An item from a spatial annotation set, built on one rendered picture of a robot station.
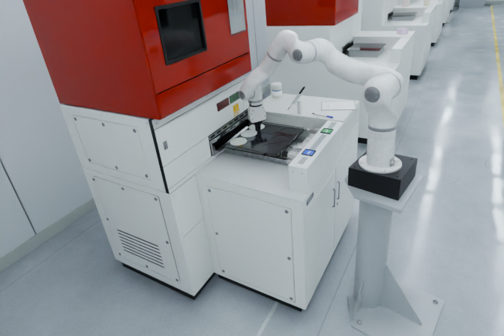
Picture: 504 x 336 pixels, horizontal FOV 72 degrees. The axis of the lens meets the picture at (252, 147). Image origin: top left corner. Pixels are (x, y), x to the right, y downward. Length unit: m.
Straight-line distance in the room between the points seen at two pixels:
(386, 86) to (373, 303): 1.26
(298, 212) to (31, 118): 2.10
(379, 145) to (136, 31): 1.12
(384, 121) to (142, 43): 1.04
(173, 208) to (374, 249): 1.04
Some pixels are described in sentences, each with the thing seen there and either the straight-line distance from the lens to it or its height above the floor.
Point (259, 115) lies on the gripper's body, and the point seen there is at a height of 1.01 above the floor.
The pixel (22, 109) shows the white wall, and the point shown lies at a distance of 2.97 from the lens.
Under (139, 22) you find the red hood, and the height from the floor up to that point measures 1.63.
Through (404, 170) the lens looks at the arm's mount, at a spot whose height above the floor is 0.92.
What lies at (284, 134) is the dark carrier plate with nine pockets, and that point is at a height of 0.90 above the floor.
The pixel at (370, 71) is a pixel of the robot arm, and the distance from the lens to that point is 1.64.
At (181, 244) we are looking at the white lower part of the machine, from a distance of 2.00.
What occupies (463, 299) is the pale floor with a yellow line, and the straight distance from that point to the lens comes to 2.48.
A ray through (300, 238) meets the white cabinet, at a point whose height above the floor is 0.59.
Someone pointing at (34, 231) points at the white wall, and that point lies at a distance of 3.23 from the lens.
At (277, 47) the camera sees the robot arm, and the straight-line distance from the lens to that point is 1.80.
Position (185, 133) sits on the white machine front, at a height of 1.07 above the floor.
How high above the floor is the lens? 1.78
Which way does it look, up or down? 27 degrees down
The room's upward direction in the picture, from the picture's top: 6 degrees counter-clockwise
